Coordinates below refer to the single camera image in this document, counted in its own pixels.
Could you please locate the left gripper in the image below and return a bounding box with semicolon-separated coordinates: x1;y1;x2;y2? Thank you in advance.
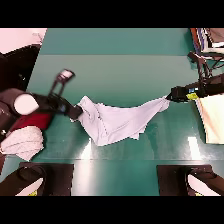
64;103;85;122

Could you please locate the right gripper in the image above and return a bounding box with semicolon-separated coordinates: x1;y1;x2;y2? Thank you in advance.
166;85;190;103

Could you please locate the pale lilac shirt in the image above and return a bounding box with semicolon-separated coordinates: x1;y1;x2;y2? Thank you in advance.
76;95;171;147

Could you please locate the red garment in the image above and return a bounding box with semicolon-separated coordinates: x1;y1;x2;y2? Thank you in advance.
9;112;53;133

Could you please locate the cream garment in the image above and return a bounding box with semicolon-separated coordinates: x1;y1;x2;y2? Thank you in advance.
194;94;224;145

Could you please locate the white textured garment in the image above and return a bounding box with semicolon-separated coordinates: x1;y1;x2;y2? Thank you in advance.
0;125;45;162

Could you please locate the heap of clothes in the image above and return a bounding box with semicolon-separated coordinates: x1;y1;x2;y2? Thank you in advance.
189;27;224;55

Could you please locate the black garment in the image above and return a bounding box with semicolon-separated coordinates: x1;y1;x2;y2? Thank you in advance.
0;44;42;93

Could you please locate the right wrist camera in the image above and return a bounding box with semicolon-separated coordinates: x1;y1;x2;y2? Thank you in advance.
187;50;215;83

